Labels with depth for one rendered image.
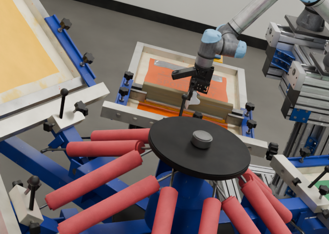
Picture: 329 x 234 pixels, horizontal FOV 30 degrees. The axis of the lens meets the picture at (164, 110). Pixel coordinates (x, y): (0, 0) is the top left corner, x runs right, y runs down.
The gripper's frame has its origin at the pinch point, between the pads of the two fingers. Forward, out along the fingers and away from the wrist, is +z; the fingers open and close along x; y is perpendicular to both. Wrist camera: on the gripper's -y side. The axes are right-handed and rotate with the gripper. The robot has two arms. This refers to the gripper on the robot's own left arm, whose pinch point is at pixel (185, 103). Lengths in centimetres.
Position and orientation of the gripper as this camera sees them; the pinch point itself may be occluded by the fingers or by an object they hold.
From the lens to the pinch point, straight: 270.2
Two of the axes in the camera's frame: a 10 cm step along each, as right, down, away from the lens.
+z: -2.5, 8.5, 4.6
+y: 9.7, 2.6, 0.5
